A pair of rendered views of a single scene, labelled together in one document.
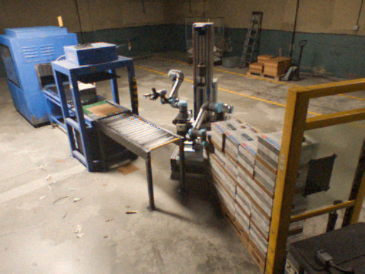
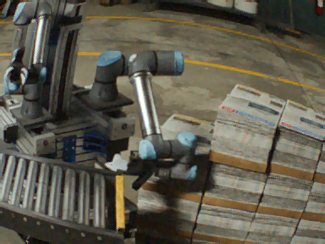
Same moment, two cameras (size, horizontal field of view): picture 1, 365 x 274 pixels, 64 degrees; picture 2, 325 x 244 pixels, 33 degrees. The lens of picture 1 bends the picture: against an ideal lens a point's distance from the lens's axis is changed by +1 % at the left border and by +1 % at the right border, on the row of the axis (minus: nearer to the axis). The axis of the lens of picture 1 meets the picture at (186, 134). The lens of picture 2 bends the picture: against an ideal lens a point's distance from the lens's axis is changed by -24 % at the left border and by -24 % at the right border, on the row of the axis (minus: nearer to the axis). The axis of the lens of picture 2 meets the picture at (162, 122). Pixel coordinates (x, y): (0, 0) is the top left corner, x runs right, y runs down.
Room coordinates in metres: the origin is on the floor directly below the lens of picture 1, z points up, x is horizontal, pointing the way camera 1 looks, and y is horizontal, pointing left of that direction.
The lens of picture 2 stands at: (1.70, 1.93, 2.07)
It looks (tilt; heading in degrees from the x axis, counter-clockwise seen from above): 23 degrees down; 305
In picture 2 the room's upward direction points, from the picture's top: 8 degrees clockwise
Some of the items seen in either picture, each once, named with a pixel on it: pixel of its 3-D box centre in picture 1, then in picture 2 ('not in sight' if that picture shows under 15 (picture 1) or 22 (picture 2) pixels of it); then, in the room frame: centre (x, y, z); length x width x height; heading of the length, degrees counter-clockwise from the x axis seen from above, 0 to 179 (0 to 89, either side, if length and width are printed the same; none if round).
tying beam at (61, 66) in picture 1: (93, 63); not in sight; (4.31, 1.33, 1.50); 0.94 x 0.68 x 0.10; 130
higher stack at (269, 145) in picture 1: (278, 203); not in sight; (2.11, -0.81, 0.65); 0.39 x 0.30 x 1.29; 109
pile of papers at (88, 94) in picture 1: (83, 93); not in sight; (4.74, 1.70, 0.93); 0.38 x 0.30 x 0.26; 40
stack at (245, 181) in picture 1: (237, 181); (253, 224); (2.79, -0.58, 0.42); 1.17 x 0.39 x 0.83; 19
